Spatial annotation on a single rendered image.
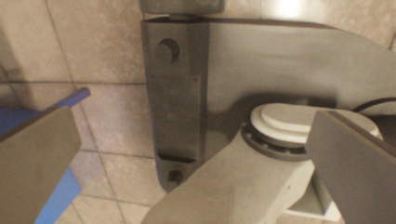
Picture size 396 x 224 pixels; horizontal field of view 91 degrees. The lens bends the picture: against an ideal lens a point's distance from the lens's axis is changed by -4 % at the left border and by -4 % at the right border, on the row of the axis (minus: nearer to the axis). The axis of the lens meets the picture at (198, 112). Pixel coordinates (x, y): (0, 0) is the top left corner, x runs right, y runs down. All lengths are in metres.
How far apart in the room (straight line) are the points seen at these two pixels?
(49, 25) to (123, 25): 0.28
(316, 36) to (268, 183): 0.29
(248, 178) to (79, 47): 0.70
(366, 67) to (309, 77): 0.11
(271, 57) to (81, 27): 0.60
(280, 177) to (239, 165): 0.06
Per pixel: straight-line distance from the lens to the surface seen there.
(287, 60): 0.46
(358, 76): 0.52
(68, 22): 0.83
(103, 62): 0.79
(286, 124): 0.35
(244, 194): 0.28
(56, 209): 1.25
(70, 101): 0.80
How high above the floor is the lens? 0.61
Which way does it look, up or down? 59 degrees down
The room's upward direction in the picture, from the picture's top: 157 degrees counter-clockwise
